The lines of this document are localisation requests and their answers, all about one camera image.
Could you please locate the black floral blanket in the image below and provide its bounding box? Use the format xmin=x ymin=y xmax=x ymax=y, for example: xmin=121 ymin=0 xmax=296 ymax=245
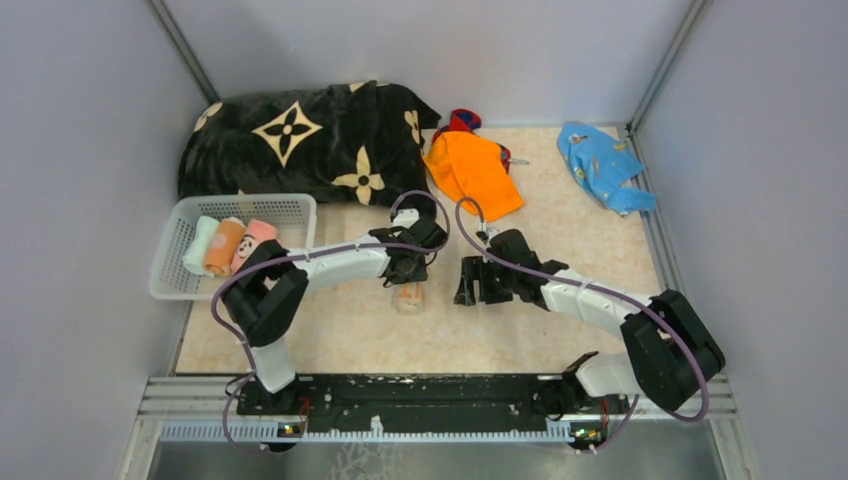
xmin=176 ymin=80 xmax=441 ymax=217

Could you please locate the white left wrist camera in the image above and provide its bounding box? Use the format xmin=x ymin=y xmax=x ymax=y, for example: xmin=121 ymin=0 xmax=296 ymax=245
xmin=392 ymin=208 xmax=421 ymax=228

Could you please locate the red blue cloth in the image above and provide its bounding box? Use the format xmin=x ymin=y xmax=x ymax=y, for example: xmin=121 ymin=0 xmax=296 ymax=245
xmin=431 ymin=108 xmax=512 ymax=173

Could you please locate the white plastic basket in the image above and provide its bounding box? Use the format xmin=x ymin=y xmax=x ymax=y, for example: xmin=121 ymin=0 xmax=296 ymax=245
xmin=148 ymin=194 xmax=317 ymax=301

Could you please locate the rolled orange towel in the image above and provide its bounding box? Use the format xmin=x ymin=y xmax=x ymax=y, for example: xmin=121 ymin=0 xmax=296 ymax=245
xmin=202 ymin=217 xmax=246 ymax=276

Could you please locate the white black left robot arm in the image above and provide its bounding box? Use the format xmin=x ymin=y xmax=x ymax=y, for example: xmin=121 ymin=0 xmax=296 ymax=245
xmin=211 ymin=216 xmax=449 ymax=414

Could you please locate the aluminium frame rail right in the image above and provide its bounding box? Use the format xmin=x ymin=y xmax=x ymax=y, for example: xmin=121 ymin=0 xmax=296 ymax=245
xmin=624 ymin=123 xmax=686 ymax=293

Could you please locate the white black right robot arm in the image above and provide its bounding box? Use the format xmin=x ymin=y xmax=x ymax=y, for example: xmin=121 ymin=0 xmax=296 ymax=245
xmin=462 ymin=229 xmax=726 ymax=412

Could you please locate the striped rabbit print towel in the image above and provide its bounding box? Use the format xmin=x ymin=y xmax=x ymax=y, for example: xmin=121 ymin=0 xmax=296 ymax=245
xmin=392 ymin=282 xmax=425 ymax=315

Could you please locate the rolled pink panda towel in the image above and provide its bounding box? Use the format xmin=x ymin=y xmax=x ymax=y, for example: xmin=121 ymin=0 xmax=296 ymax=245
xmin=230 ymin=219 xmax=279 ymax=273

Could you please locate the aluminium frame rail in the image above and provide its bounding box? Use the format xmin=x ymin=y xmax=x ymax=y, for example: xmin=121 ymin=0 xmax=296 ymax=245
xmin=159 ymin=416 xmax=604 ymax=446
xmin=624 ymin=123 xmax=686 ymax=293

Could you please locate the blue patterned towel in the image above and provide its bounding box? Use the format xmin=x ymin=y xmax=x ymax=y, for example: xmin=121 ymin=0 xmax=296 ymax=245
xmin=557 ymin=123 xmax=657 ymax=216

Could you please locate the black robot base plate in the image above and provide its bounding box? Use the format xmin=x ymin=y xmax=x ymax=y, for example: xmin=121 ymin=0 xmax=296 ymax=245
xmin=236 ymin=374 xmax=627 ymax=433

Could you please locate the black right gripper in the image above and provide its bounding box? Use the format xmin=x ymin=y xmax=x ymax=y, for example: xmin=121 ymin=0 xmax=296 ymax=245
xmin=455 ymin=254 xmax=518 ymax=305

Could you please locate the aluminium frame rail front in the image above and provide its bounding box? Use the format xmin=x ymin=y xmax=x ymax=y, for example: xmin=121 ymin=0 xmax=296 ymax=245
xmin=159 ymin=416 xmax=604 ymax=446

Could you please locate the orange towel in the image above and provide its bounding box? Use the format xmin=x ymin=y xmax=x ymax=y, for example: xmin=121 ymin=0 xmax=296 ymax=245
xmin=202 ymin=217 xmax=246 ymax=276
xmin=424 ymin=131 xmax=524 ymax=222

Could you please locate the rolled white green towel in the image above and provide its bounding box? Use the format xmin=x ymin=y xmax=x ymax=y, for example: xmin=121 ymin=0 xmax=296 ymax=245
xmin=182 ymin=216 xmax=220 ymax=277

